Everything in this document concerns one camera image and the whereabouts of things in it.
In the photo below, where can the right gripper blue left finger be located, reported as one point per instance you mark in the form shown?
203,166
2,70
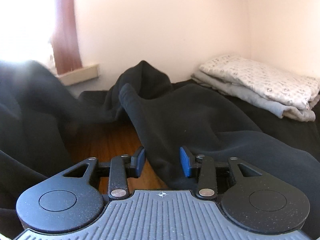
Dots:
123,167

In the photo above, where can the white patterned folded cloth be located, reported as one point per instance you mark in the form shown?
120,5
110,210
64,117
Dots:
269,82

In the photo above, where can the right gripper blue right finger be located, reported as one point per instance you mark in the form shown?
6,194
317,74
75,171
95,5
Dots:
202,168

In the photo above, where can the grey folded garment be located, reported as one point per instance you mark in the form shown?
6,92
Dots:
251,97

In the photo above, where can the brown wooden window frame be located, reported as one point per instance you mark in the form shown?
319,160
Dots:
65,39

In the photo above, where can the black folded garment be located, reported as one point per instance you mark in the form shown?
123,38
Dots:
223,126

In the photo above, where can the black Nike sweatpants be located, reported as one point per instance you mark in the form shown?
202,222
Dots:
36,106

